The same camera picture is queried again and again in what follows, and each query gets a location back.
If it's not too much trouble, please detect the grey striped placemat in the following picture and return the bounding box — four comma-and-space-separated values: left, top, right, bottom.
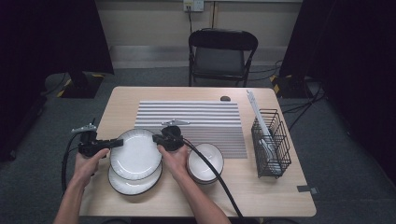
134, 100, 248, 160

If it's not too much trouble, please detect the black folding chair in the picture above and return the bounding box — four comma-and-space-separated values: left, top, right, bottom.
188, 27, 260, 88

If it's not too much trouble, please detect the thin wall conduit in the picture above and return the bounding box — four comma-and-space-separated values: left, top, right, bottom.
210, 1, 217, 30

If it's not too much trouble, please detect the hand-held gripper cable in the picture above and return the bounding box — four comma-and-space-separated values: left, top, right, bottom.
181, 138, 245, 218
61, 133, 82, 195

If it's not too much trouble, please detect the left hand-held gripper cable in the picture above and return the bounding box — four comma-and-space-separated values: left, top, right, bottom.
61, 133, 82, 195

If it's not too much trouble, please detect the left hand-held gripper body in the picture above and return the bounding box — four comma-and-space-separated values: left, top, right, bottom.
70, 123, 110, 158

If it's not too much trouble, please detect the person's left hand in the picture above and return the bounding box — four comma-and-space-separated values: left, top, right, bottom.
72, 147, 110, 188

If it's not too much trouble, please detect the black wire cutlery basket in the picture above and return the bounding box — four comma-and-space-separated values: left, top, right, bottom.
250, 108, 292, 179

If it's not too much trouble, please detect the person's right hand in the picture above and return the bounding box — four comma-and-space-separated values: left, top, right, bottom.
157, 144, 190, 184

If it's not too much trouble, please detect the right hand-held gripper cable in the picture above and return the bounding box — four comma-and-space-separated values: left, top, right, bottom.
181, 138, 245, 218

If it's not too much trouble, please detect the black floor cable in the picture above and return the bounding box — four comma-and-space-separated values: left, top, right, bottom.
40, 73, 68, 97
281, 81, 326, 132
248, 59, 284, 82

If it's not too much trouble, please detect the black curtain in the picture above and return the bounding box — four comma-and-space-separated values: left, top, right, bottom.
278, 0, 396, 185
0, 0, 115, 162

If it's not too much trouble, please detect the white plate with dark rim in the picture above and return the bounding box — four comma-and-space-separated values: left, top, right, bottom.
109, 128, 163, 181
107, 161, 163, 197

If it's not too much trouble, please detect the white wall outlet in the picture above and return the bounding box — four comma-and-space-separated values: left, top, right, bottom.
182, 0, 205, 13

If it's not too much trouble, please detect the grey tape piece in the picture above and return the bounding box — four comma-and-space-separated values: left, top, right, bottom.
296, 185, 319, 196

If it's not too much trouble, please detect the black stand base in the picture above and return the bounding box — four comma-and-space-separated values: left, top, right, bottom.
57, 69, 106, 100
270, 74, 316, 100

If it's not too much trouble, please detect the black outlet cable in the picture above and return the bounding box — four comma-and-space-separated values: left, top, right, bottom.
186, 5, 194, 35

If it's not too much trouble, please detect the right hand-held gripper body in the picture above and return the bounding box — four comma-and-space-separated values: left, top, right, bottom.
157, 119, 191, 152

